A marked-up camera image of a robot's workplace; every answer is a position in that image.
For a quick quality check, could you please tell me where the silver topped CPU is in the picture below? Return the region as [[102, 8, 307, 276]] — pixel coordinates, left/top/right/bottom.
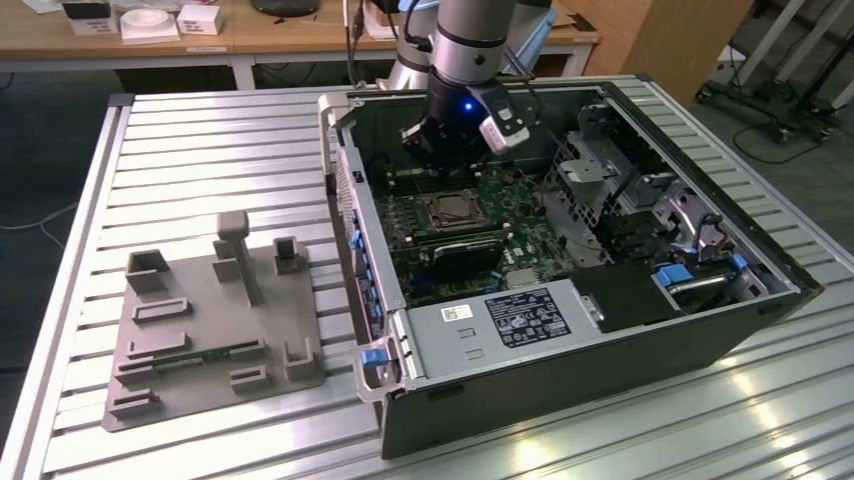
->
[[437, 197, 474, 224]]

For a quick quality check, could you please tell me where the CPU socket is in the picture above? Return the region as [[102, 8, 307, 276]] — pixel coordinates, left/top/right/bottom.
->
[[419, 189, 486, 234]]

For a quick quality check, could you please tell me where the green motherboard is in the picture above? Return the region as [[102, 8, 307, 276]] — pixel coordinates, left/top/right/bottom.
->
[[370, 164, 577, 309]]

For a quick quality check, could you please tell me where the white paper box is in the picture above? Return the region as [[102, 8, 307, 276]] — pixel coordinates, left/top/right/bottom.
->
[[363, 0, 402, 41]]

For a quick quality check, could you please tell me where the black graphics card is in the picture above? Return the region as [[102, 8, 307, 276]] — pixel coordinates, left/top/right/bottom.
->
[[425, 237, 508, 280]]

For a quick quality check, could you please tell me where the silver perforated drive cage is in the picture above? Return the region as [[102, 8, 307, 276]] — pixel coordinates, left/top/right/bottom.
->
[[544, 102, 676, 266]]

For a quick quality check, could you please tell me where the wooden desk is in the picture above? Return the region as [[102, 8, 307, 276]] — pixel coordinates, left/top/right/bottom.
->
[[0, 0, 604, 92]]

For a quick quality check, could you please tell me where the black round object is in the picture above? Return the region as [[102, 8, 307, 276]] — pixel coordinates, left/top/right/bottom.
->
[[250, 0, 323, 15]]

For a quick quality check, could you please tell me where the wooden cabinet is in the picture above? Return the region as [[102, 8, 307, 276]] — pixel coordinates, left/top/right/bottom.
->
[[585, 0, 760, 107]]

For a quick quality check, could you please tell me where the black plastic shroud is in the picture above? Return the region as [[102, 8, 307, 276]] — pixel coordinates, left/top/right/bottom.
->
[[572, 262, 690, 335]]

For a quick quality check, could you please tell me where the plain white box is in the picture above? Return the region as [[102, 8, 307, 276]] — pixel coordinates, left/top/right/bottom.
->
[[175, 3, 227, 37]]

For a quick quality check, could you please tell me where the black wheeled stand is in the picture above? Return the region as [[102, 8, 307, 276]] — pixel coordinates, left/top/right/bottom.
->
[[693, 0, 854, 147]]

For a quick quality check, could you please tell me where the grey power supply unit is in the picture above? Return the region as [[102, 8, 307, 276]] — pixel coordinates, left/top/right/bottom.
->
[[391, 277, 606, 390]]

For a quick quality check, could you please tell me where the blue drive latch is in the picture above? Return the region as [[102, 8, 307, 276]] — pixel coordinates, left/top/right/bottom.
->
[[656, 264, 694, 290]]

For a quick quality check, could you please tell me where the grey parts rack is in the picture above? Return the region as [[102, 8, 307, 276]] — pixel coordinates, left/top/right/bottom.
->
[[99, 209, 330, 434]]

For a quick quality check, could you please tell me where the black PC case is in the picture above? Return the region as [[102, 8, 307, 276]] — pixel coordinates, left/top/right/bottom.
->
[[317, 79, 826, 460]]

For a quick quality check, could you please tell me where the white box black insert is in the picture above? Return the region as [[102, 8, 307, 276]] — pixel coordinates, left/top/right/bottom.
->
[[63, 0, 115, 37]]

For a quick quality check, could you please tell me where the green RAM stick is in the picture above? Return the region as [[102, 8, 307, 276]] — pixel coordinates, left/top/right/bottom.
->
[[151, 348, 237, 375]]

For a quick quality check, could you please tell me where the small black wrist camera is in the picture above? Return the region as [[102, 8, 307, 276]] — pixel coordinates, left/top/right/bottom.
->
[[398, 123, 429, 152]]

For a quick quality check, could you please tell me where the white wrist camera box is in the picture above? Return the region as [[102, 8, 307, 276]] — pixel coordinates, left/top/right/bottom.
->
[[465, 82, 533, 155]]

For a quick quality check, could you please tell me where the silver metal bracket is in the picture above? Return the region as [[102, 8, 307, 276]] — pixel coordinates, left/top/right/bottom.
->
[[560, 158, 620, 184]]

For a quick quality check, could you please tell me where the black hanging cable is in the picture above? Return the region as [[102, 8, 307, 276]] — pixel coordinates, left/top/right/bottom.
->
[[341, 0, 369, 91]]

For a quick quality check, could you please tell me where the multicolour wire bundle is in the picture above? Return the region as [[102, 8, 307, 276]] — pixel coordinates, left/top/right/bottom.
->
[[690, 214, 736, 264]]

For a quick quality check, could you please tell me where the white floor cable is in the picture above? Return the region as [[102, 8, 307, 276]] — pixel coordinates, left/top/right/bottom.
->
[[0, 203, 76, 247]]

